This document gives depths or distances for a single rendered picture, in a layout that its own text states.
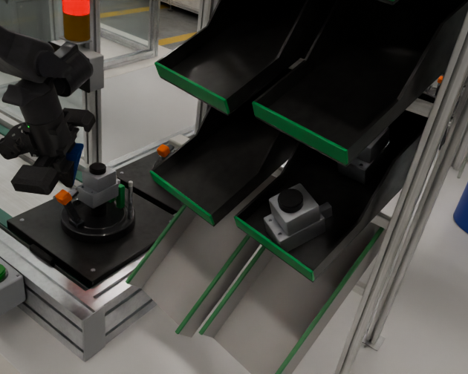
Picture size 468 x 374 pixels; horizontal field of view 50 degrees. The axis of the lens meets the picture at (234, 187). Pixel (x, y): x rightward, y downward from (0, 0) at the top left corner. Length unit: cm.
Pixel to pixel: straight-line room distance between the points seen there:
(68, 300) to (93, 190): 21
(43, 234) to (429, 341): 76
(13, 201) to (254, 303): 63
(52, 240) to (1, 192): 28
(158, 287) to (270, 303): 19
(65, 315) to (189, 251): 23
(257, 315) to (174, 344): 23
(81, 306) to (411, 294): 69
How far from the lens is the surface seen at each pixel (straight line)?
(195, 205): 66
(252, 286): 78
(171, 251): 84
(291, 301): 75
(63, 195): 92
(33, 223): 103
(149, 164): 121
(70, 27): 106
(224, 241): 80
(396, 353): 104
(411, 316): 113
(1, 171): 131
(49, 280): 93
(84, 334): 88
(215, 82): 63
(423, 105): 61
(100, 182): 95
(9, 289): 94
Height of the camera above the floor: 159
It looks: 32 degrees down
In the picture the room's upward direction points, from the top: 9 degrees clockwise
